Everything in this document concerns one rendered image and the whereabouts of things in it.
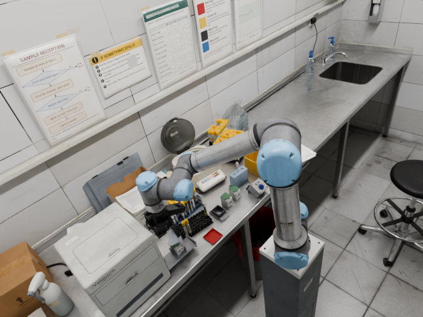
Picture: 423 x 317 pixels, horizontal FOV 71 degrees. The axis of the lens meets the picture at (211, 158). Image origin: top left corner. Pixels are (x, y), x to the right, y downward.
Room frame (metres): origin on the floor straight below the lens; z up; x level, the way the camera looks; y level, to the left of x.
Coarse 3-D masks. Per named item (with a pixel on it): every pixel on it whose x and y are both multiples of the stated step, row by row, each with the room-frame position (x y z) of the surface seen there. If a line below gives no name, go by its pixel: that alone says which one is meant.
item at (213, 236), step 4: (212, 228) 0.93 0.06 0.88; (208, 232) 0.91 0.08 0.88; (212, 232) 0.91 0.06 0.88; (216, 232) 0.91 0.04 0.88; (204, 236) 0.89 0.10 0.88; (208, 236) 0.89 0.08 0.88; (212, 236) 0.89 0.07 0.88; (216, 236) 0.88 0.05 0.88; (220, 236) 0.87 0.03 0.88; (208, 240) 0.86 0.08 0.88; (212, 240) 0.86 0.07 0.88; (216, 240) 0.86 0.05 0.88; (212, 244) 0.84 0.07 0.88
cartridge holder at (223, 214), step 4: (216, 208) 1.04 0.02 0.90; (220, 208) 1.03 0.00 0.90; (212, 212) 1.01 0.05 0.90; (216, 212) 1.02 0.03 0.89; (220, 212) 1.02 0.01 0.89; (224, 212) 1.00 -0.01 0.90; (216, 216) 0.99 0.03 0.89; (220, 216) 0.98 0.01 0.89; (224, 216) 0.98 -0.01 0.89; (220, 220) 0.97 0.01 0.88
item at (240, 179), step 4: (240, 168) 1.22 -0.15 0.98; (244, 168) 1.22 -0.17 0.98; (232, 172) 1.20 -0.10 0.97; (236, 172) 1.19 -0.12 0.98; (240, 172) 1.19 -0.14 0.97; (244, 172) 1.20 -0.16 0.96; (232, 176) 1.17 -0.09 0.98; (236, 176) 1.16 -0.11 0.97; (240, 176) 1.18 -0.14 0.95; (244, 176) 1.20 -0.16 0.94; (232, 180) 1.17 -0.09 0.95; (236, 180) 1.16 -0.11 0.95; (240, 180) 1.18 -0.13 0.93; (244, 180) 1.19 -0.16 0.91; (248, 180) 1.21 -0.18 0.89; (232, 184) 1.17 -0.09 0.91; (236, 184) 1.16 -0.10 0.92; (240, 184) 1.18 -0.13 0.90; (244, 184) 1.19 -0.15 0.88; (248, 184) 1.19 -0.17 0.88; (240, 188) 1.16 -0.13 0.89
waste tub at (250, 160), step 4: (256, 152) 1.37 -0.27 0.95; (248, 156) 1.33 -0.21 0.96; (252, 156) 1.35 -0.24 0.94; (256, 156) 1.37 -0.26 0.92; (244, 160) 1.31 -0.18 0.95; (248, 160) 1.29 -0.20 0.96; (252, 160) 1.35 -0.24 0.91; (256, 160) 1.37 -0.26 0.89; (248, 164) 1.29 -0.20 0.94; (252, 164) 1.26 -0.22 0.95; (256, 164) 1.24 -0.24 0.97; (248, 168) 1.29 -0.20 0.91; (252, 168) 1.26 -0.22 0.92; (256, 168) 1.24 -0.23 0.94; (252, 172) 1.27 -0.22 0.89; (256, 172) 1.24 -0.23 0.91; (256, 176) 1.24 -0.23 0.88
